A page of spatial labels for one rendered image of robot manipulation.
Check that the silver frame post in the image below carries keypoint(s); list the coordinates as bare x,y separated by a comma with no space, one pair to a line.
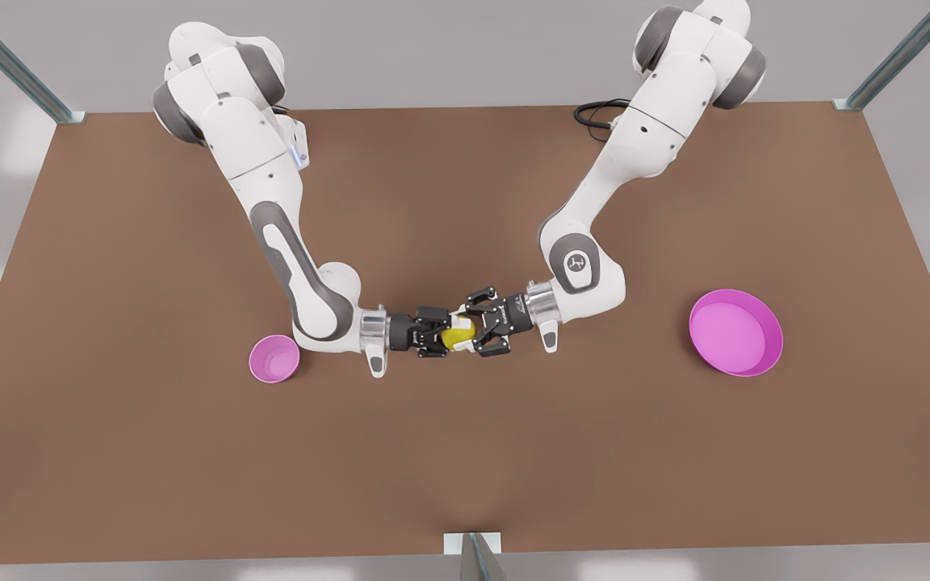
475,557
5,60
901,56

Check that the pink plate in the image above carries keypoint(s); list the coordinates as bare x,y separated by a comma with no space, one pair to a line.
733,332

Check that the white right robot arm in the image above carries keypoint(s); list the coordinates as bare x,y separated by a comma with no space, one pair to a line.
247,137

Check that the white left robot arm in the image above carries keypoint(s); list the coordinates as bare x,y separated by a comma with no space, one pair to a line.
667,97

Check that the yellow-green apple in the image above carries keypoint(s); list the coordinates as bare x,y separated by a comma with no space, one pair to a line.
457,336

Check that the small pink bowl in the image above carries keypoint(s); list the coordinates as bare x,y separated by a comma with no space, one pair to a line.
274,360

